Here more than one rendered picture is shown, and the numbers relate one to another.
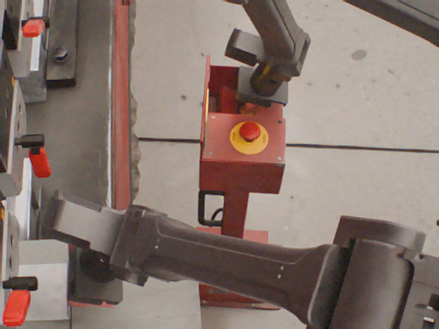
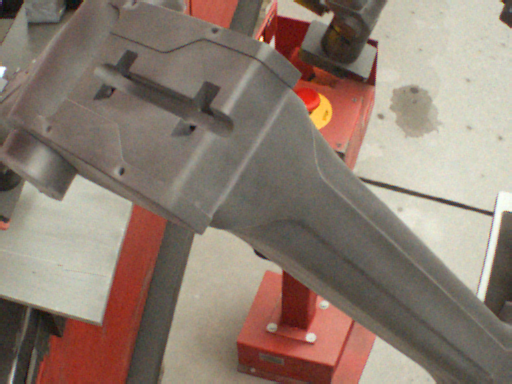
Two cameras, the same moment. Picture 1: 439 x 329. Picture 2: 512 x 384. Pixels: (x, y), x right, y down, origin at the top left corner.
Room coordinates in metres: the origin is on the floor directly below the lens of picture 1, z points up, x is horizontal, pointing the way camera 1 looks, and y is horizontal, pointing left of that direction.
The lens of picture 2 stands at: (-0.07, -0.30, 1.85)
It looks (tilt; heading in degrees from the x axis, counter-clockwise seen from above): 54 degrees down; 20
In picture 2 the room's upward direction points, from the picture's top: 1 degrees counter-clockwise
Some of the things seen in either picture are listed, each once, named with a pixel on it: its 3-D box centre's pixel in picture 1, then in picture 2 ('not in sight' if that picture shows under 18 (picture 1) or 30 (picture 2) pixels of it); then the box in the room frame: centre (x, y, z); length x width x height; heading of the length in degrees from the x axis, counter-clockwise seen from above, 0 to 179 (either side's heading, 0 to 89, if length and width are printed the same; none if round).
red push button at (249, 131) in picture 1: (249, 134); (305, 104); (0.79, -0.05, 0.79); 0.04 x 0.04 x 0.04
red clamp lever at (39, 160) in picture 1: (34, 157); not in sight; (0.52, 0.25, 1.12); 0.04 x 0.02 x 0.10; 98
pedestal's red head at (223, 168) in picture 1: (244, 125); (307, 98); (0.84, -0.04, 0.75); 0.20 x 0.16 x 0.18; 0
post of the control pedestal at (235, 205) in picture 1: (234, 211); (302, 241); (0.84, -0.04, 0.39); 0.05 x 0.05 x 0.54; 0
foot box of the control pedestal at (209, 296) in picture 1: (239, 266); (311, 335); (0.84, -0.07, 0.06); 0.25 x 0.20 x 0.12; 90
